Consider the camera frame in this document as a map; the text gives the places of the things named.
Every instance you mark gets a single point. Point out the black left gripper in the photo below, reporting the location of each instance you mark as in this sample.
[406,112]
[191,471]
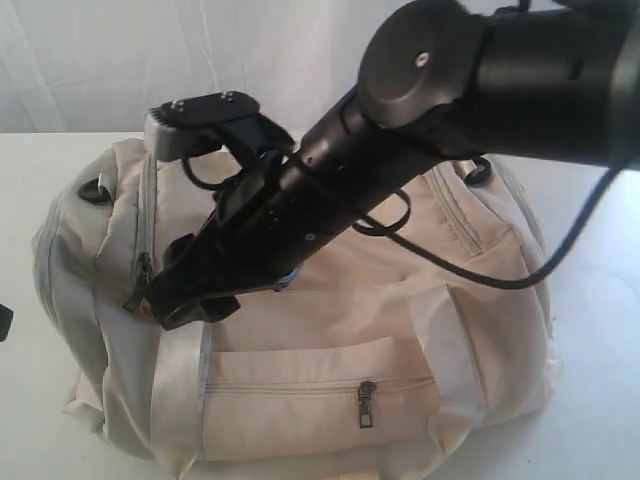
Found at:
[6,320]

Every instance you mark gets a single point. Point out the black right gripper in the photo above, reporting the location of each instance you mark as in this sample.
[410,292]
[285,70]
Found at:
[225,257]

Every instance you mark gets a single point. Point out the beige duffel bag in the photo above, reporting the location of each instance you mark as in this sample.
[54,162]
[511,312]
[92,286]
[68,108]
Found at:
[372,364]

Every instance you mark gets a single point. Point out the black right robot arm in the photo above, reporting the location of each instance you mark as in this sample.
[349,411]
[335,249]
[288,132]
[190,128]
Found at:
[436,84]

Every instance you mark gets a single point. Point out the white backdrop curtain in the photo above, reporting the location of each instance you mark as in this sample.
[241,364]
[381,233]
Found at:
[98,66]

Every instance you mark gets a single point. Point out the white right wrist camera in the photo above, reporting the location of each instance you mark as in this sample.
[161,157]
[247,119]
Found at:
[167,143]

